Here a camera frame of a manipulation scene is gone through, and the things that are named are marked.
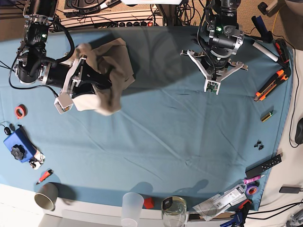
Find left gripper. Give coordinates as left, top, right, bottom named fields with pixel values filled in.
left=180, top=50, right=248, bottom=81

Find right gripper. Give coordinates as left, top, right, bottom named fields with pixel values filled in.
left=60, top=55, right=112, bottom=99

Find beige T-shirt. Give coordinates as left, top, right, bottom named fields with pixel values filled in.
left=67, top=38, right=135, bottom=116

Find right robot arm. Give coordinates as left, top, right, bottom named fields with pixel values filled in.
left=11, top=0, right=112, bottom=98

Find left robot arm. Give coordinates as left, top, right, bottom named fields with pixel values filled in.
left=180, top=0, right=248, bottom=85

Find white marker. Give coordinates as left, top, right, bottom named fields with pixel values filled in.
left=251, top=40, right=278, bottom=62

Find orange black utility knife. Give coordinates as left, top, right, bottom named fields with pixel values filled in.
left=254, top=68, right=291, bottom=102

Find orange black clamp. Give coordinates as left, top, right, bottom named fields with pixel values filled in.
left=275, top=38, right=291, bottom=76

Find red tape roll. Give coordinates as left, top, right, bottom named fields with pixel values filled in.
left=15, top=104, right=27, bottom=119

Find blue table cloth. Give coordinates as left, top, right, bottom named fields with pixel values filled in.
left=0, top=27, right=293, bottom=208

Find small black clips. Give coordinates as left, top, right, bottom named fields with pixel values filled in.
left=254, top=140, right=264, bottom=150

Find black power strip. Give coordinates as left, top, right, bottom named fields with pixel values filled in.
left=113, top=21, right=154, bottom=27

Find blue box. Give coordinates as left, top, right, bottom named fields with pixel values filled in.
left=3, top=125, right=36, bottom=163

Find white small caster wheel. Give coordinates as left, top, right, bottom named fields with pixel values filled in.
left=29, top=153, right=45, bottom=170

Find black star knob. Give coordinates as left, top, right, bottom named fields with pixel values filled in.
left=11, top=145, right=25, bottom=161

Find red marker pen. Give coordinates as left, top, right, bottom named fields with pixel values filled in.
left=36, top=169, right=53, bottom=185

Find black remote control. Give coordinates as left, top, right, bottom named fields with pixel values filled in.
left=245, top=153, right=283, bottom=179

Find purple tube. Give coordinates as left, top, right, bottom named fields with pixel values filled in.
left=243, top=175, right=264, bottom=184

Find purple tape roll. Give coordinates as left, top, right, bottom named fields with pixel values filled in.
left=246, top=184, right=258, bottom=195

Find grey mug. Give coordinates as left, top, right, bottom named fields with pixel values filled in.
left=34, top=183, right=58, bottom=211

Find translucent plastic cup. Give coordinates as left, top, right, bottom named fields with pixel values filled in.
left=121, top=192, right=144, bottom=227

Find clear plastic package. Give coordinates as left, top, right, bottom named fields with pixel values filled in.
left=193, top=183, right=247, bottom=221

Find red small cap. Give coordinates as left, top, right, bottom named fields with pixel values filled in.
left=143, top=197, right=155, bottom=209

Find glass jar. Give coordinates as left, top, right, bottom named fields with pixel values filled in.
left=161, top=196, right=187, bottom=227

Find blue bar clamp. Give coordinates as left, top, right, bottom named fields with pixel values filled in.
left=220, top=199, right=253, bottom=227

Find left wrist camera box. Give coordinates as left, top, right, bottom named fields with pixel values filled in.
left=204, top=79, right=221, bottom=95

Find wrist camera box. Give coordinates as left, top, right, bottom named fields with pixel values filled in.
left=54, top=93, right=73, bottom=114
left=204, top=79, right=221, bottom=95

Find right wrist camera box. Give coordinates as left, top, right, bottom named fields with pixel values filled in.
left=54, top=93, right=73, bottom=114

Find blue black clamp handle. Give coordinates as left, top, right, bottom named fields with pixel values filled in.
left=251, top=16, right=273, bottom=43

